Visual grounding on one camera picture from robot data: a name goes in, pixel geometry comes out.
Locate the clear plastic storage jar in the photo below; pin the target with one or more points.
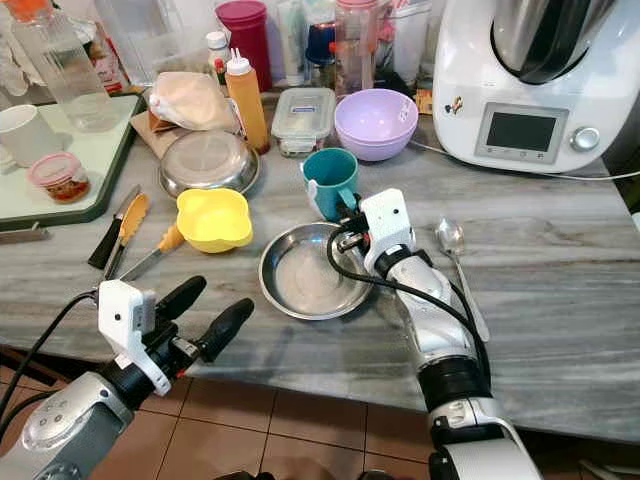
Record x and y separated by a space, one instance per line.
410 40

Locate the small red-lidded tub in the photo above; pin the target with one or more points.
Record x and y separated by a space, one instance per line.
60 176

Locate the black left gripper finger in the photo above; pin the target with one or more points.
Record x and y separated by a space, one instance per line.
182 297
226 327

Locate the orange squeeze bottle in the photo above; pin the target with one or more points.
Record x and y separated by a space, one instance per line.
248 105

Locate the grey marble-look counter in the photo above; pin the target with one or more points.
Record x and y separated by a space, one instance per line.
560 270

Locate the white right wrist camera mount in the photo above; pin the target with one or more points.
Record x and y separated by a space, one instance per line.
388 225

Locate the brown flat board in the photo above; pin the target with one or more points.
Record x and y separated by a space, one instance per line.
146 135

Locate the small white-capped bottle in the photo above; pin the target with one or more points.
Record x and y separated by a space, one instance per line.
217 52

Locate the white ceramic mug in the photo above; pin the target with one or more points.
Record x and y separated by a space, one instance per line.
32 133

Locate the clear bottle with pink lid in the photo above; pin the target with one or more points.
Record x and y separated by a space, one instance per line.
356 45

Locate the white kitchen food processor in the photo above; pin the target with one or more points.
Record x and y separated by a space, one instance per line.
470 70

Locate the purple plastic bowl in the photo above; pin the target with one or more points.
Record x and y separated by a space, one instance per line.
375 128

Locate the teal plastic cup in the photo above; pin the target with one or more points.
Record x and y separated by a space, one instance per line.
326 180

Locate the clear-lidded food container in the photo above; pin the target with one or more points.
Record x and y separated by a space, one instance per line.
303 114

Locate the pale plastic food bag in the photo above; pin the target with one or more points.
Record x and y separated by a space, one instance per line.
188 102

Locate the clear bottle with orange cap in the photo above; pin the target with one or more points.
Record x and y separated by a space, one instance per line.
68 75

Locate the upturned stainless steel bowl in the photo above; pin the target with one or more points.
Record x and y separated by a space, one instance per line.
208 163

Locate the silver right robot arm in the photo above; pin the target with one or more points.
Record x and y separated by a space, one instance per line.
445 332

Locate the clear plastic pitcher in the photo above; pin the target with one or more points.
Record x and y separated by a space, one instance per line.
145 35

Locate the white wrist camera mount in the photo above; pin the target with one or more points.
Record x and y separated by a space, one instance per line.
388 225
125 312

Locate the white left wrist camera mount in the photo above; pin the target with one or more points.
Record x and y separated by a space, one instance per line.
125 312

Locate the white tube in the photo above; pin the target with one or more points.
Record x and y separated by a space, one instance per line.
291 40

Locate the dark blue container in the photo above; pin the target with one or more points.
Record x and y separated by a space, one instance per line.
320 43

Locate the magenta plastic canister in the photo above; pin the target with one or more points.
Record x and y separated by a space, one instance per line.
243 40

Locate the red printed packet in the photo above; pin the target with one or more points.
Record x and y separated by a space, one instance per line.
108 68

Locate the yellow plastic bowl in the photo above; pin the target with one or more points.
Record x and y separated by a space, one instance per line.
214 220

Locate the open stainless steel plate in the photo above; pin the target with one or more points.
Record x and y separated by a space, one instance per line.
300 280

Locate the white cloth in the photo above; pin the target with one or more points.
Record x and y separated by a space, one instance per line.
10 60

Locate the steel spoon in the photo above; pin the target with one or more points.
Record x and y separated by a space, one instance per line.
450 237

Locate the green-rimmed tray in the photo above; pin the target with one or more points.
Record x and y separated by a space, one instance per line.
100 150

